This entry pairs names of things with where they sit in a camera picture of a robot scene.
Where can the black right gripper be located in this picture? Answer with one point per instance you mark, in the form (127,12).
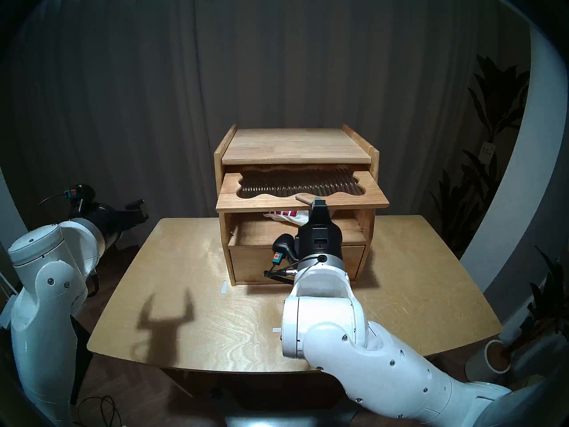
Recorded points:
(320,241)

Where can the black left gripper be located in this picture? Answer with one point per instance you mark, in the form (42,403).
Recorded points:
(111,219)

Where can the white shirt with red print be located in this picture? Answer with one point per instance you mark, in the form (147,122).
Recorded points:
(289,217)

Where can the wooden sliding panel with knob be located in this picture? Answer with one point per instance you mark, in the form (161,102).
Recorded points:
(266,203)

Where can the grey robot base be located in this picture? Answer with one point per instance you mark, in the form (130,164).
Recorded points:
(266,419)

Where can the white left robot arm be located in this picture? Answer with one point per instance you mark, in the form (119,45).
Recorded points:
(40,341)

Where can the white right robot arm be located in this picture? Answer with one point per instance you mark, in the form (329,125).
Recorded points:
(355,355)

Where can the wooden drawer with knob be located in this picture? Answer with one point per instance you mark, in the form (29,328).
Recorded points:
(253,263)

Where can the wooden cabinet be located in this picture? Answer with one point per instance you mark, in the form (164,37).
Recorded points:
(293,146)

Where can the grey curtain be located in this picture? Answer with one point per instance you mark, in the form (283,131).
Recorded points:
(266,52)

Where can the white box device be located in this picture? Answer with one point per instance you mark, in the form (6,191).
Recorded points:
(5,317)

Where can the white paper plant tag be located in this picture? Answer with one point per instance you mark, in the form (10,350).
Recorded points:
(487,150)

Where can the tall dark leafy plant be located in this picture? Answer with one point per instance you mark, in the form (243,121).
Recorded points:
(498,97)

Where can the white round plant pot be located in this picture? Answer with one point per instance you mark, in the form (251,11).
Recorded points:
(482,366)

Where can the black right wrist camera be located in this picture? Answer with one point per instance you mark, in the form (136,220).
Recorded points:
(284,246)

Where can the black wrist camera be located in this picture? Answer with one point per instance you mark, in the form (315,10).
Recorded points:
(82,194)
(284,246)

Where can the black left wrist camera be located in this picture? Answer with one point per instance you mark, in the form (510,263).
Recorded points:
(82,194)

